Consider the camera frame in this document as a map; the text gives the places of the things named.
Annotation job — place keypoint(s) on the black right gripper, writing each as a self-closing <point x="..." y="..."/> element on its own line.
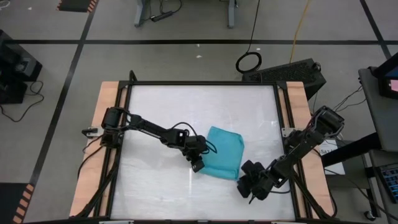
<point x="256" y="183"/>

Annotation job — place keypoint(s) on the black caster wheel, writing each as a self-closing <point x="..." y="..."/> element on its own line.
<point x="370" y="215"/>

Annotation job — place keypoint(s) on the silver mounting bracket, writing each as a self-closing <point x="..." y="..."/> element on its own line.
<point x="286" y="132"/>
<point x="91" y="132"/>

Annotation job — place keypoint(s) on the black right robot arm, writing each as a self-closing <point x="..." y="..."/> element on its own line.
<point x="298" y="146"/>

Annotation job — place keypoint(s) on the grey side table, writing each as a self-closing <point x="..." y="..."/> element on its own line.
<point x="382" y="118"/>

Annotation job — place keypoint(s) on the black mat with orange stripes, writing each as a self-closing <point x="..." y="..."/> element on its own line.
<point x="74" y="5"/>
<point x="12" y="202"/>

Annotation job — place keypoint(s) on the black power strip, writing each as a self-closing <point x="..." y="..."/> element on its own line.
<point x="161" y="16"/>

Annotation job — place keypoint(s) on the light blue microfibre towel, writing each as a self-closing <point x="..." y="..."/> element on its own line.
<point x="224" y="152"/>

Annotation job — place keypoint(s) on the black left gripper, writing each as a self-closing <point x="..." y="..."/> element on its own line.
<point x="196" y="147"/>

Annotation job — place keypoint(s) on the light wooden table board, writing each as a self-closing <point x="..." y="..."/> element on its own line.
<point x="297" y="99"/>
<point x="107" y="93"/>

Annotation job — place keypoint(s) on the black arched loop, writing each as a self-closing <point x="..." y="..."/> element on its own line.
<point x="317" y="66"/>

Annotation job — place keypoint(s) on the black equipment cart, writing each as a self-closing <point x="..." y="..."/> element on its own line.
<point x="15" y="68"/>

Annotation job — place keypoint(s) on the keyboard with blue keys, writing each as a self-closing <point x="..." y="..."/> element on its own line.
<point x="390" y="183"/>

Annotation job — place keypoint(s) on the black aluminium table frame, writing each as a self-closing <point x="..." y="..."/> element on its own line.
<point x="202" y="83"/>

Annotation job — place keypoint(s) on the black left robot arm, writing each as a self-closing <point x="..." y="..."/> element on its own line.
<point x="149" y="126"/>

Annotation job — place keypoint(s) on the grey desk leg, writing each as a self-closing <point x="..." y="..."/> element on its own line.
<point x="231" y="17"/>
<point x="139" y="15"/>

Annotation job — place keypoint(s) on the white paper sheet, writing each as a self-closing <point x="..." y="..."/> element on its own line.
<point x="335" y="165"/>

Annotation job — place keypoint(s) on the black metal beam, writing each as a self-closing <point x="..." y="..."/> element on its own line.
<point x="351" y="151"/>

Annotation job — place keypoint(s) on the black monitor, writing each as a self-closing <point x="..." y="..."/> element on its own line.
<point x="388" y="90"/>

